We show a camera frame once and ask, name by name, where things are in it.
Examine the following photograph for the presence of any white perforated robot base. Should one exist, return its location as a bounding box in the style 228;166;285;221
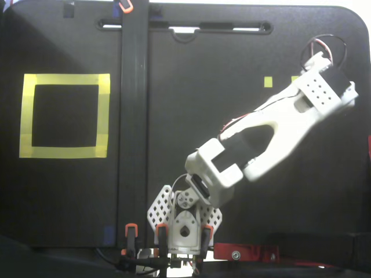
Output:
147;185;224;255

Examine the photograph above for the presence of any long black table strip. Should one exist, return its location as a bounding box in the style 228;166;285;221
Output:
117;0;150;250

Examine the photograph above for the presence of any black power cable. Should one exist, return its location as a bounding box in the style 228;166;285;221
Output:
94;246;124;272

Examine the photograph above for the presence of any red black white servo cable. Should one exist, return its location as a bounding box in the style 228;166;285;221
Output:
300;34;348;75
221;92;299;134

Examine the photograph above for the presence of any red metal corner bracket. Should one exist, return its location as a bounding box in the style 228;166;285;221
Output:
213;242;281;264

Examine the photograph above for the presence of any orange spring clamp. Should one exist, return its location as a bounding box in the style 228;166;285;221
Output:
115;0;134;14

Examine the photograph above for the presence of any yellow tape square outline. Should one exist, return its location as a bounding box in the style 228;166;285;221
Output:
19;73;111;159

